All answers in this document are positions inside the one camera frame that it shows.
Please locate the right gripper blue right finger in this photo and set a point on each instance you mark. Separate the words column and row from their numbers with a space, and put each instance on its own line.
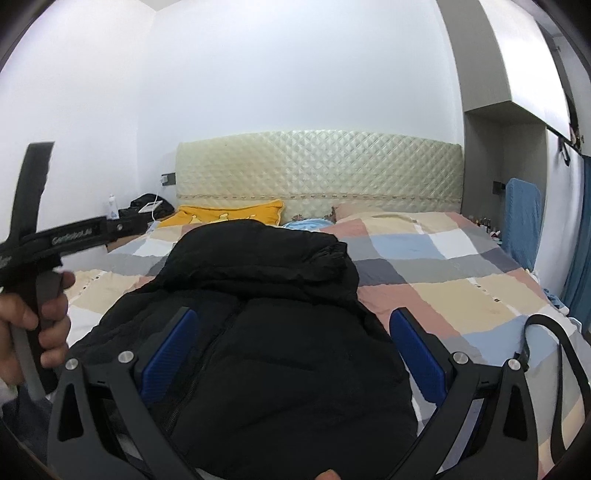
column 483, row 426

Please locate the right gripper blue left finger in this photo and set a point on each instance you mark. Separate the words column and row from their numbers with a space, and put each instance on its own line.
column 78, row 445

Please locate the black puffer jacket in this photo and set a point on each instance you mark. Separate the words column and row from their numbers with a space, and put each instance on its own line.
column 289, row 375

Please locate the person's left hand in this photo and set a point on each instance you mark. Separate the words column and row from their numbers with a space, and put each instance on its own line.
column 53, row 340

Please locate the plaid patchwork bed quilt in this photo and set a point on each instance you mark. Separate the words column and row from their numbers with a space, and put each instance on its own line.
column 466, row 290

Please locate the white lotion bottle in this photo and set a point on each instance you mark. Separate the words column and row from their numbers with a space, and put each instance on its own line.
column 113, row 213

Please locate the black bag on nightstand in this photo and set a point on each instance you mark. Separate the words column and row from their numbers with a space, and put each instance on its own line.
column 150, row 206

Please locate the pink plaid pillow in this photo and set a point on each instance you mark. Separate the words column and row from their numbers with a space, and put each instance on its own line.
column 350, row 211

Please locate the blue towel on rack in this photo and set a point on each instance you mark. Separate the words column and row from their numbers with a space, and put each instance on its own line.
column 522, row 222

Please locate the light blue pillow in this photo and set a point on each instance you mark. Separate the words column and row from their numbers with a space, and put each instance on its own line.
column 313, row 224

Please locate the yellow pillow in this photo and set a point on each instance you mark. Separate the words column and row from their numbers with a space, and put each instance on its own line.
column 268, row 213

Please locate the cream quilted headboard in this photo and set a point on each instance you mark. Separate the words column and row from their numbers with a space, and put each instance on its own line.
column 313, row 171

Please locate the grey wardrobe cabinet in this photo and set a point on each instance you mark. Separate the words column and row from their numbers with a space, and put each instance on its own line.
column 515, row 118

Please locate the wall power outlet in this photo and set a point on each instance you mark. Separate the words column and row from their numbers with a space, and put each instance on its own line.
column 168, row 179

